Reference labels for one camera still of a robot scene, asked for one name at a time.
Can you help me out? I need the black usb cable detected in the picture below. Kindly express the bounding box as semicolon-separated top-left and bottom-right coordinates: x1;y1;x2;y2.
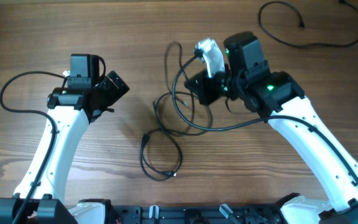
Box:
257;0;358;49
152;40;214;137
139;129;185;182

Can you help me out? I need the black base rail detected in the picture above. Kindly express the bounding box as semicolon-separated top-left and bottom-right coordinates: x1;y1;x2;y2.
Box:
106;204;286;224

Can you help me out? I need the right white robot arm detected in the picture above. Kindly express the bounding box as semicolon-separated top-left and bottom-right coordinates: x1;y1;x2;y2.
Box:
185;32;358;223

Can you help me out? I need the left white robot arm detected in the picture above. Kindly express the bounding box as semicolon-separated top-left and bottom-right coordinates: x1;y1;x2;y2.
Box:
0;54;129;223

